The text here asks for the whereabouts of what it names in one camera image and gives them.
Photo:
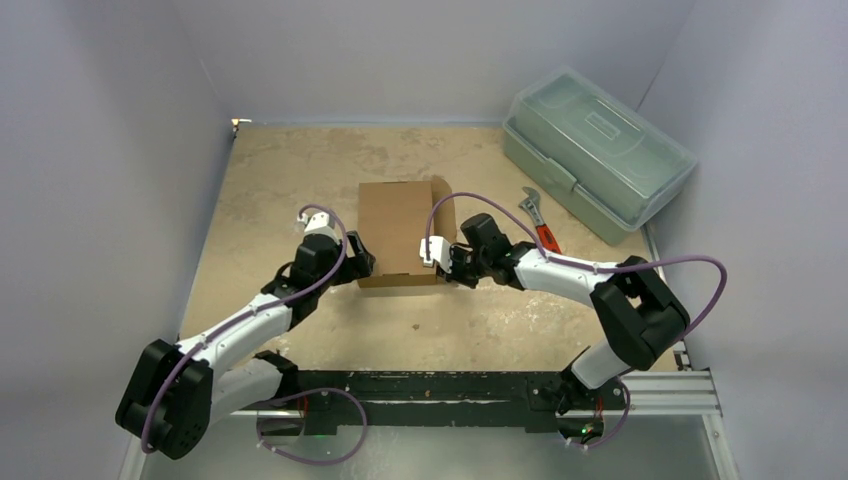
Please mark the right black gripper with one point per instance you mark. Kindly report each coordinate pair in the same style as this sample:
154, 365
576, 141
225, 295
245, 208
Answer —
457, 266

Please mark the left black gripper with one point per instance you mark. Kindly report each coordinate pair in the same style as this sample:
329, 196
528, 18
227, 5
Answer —
356, 266

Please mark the brown cardboard box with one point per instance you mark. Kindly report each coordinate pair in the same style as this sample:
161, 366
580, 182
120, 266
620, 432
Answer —
391, 223

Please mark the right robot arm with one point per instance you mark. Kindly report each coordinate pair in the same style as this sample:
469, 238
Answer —
638, 313

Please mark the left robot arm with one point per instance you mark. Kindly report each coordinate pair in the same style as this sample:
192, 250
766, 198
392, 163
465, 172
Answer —
177, 390

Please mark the translucent green plastic toolbox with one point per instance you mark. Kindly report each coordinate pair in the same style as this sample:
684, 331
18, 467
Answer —
604, 163

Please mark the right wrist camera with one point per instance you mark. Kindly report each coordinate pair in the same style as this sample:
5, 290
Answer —
435, 251

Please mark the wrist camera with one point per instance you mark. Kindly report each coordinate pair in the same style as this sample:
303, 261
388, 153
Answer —
435, 251
320, 223

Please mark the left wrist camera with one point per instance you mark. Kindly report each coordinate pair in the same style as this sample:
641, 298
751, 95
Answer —
320, 223

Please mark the red handled adjustable wrench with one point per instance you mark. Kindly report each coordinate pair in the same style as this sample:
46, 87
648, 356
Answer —
531, 206

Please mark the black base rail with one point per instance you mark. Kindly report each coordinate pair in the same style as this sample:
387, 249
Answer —
534, 401

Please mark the aluminium frame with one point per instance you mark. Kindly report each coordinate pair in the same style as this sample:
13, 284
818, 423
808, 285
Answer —
675, 394

